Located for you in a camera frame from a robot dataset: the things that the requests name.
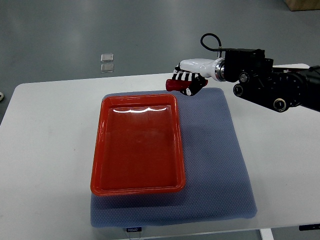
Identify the red plastic tray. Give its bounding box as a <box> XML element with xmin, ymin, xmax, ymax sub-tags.
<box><xmin>90</xmin><ymin>93</ymin><xmax>186</xmax><ymax>197</ymax></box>

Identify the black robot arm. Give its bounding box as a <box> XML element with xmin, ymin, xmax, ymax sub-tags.
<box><xmin>216</xmin><ymin>47</ymin><xmax>320</xmax><ymax>113</ymax></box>

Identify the blue-grey mesh mat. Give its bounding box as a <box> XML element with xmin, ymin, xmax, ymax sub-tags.
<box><xmin>91</xmin><ymin>88</ymin><xmax>257</xmax><ymax>228</ymax></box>

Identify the white table leg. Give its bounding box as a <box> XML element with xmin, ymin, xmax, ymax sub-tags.
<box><xmin>259</xmin><ymin>228</ymin><xmax>274</xmax><ymax>240</ymax></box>

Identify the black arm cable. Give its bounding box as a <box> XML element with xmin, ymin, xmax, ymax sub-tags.
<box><xmin>200</xmin><ymin>33</ymin><xmax>223</xmax><ymax>52</ymax></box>

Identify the upper floor socket plate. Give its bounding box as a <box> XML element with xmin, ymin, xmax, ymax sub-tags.
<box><xmin>100</xmin><ymin>53</ymin><xmax>114</xmax><ymax>63</ymax></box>

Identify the blue table label right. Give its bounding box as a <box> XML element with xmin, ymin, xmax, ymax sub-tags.
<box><xmin>298</xmin><ymin>223</ymin><xmax>320</xmax><ymax>231</ymax></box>

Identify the cardboard box corner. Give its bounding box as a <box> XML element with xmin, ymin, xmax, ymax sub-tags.
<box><xmin>284</xmin><ymin>0</ymin><xmax>320</xmax><ymax>12</ymax></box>

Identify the blue table label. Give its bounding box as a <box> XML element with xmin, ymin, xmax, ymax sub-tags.
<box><xmin>126</xmin><ymin>227</ymin><xmax>142</xmax><ymax>233</ymax></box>
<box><xmin>298</xmin><ymin>223</ymin><xmax>320</xmax><ymax>231</ymax></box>

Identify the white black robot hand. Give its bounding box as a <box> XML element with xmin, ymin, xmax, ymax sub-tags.
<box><xmin>170</xmin><ymin>57</ymin><xmax>225</xmax><ymax>96</ymax></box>

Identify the red pepper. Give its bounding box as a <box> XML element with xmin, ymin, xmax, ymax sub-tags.
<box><xmin>165</xmin><ymin>79</ymin><xmax>208</xmax><ymax>92</ymax></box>

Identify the blue table label centre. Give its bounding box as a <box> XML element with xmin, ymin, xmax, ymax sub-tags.
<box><xmin>126</xmin><ymin>227</ymin><xmax>142</xmax><ymax>233</ymax></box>

